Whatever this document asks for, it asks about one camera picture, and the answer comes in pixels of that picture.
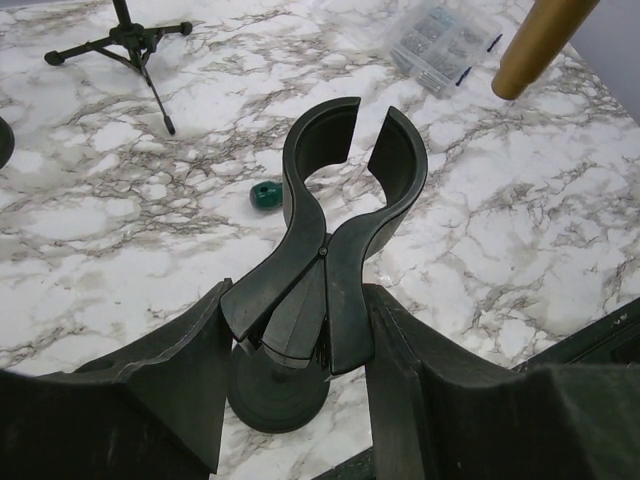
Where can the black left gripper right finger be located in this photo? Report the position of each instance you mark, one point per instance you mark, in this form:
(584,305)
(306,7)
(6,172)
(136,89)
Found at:
(500,400)

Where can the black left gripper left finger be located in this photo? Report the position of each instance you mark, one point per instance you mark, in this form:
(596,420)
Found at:
(153,409)

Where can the black clip microphone stand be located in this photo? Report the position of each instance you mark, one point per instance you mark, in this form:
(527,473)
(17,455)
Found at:
(300,318)

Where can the gold microphone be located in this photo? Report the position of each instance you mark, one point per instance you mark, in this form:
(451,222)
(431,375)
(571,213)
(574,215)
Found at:
(547,28)

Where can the black round base stand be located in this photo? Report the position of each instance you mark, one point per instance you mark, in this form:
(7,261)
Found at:
(7,142)

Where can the black tripod microphone stand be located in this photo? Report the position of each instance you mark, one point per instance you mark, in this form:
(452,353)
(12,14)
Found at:
(130,44)

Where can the clear plastic screw box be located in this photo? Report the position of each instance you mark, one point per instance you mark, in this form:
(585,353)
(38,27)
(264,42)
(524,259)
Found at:
(437,43)

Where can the green handled screwdriver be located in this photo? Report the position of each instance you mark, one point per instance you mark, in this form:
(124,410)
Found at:
(266,196)

